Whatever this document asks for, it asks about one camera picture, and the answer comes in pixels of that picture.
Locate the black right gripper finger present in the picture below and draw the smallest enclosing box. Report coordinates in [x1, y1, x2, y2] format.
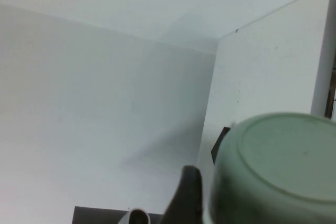
[162, 165, 205, 224]

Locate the pale green plastic cup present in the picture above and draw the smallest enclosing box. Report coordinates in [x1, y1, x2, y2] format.
[203, 111, 336, 224]

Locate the grey cylinder with dark hole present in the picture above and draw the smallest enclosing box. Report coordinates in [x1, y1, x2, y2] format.
[120, 209, 152, 224]

